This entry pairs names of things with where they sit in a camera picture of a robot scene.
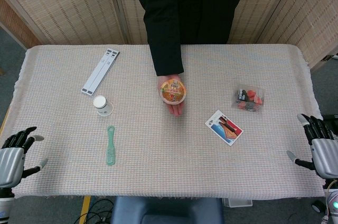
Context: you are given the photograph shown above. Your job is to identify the woven bamboo folding screen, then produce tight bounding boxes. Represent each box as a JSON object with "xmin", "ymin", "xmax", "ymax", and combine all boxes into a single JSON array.
[{"xmin": 0, "ymin": 0, "xmax": 338, "ymax": 72}]

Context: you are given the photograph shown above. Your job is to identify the clear bag of red snacks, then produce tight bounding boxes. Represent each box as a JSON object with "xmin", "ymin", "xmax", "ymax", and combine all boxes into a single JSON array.
[{"xmin": 231, "ymin": 84, "xmax": 266, "ymax": 114}]

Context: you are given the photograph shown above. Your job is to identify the white plastic box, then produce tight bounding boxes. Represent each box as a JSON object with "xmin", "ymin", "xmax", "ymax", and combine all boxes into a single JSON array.
[{"xmin": 222, "ymin": 197, "xmax": 254, "ymax": 208}]

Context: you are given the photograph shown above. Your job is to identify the black cables on floor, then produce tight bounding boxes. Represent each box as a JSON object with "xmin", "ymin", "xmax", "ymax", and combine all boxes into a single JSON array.
[{"xmin": 78, "ymin": 196, "xmax": 116, "ymax": 224}]

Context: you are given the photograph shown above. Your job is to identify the blue chair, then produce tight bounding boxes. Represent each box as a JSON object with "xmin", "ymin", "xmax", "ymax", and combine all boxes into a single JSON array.
[{"xmin": 110, "ymin": 196, "xmax": 225, "ymax": 224}]

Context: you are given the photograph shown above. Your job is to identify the green plastic hairbrush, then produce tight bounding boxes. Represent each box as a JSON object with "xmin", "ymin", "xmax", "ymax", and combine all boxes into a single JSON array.
[{"xmin": 106, "ymin": 125, "xmax": 117, "ymax": 167}]

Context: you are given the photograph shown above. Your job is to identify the person's black clothed torso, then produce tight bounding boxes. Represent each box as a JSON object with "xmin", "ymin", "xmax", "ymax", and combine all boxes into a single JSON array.
[{"xmin": 168, "ymin": 0, "xmax": 244, "ymax": 45}]

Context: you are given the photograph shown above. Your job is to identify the beige woven tablecloth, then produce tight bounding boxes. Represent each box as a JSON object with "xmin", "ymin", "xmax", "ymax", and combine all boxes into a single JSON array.
[{"xmin": 10, "ymin": 43, "xmax": 326, "ymax": 199}]

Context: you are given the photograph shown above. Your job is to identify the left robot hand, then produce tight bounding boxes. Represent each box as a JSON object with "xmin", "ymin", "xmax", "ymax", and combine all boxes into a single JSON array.
[{"xmin": 0, "ymin": 126, "xmax": 49, "ymax": 188}]

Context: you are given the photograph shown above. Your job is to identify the orange instant noodle cup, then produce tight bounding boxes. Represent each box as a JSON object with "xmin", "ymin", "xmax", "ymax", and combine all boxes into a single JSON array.
[{"xmin": 159, "ymin": 78, "xmax": 188, "ymax": 105}]

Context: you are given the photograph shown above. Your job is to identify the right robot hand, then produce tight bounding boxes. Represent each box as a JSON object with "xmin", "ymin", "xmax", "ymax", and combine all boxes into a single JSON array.
[{"xmin": 286, "ymin": 114, "xmax": 338, "ymax": 180}]

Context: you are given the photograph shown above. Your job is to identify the white paper cup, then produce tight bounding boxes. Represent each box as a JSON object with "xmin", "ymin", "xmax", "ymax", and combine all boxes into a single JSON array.
[{"xmin": 92, "ymin": 95, "xmax": 115, "ymax": 118}]

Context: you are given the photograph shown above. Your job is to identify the person's bare hand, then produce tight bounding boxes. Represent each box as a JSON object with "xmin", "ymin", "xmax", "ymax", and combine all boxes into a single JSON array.
[{"xmin": 157, "ymin": 74, "xmax": 185, "ymax": 118}]

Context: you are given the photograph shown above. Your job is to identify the person's black sleeved forearm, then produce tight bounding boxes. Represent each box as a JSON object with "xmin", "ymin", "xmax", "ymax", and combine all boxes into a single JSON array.
[{"xmin": 131, "ymin": 0, "xmax": 185, "ymax": 77}]

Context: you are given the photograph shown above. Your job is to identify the white folding laptop stand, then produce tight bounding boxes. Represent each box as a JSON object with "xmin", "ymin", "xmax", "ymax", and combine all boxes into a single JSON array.
[{"xmin": 81, "ymin": 48, "xmax": 120, "ymax": 96}]

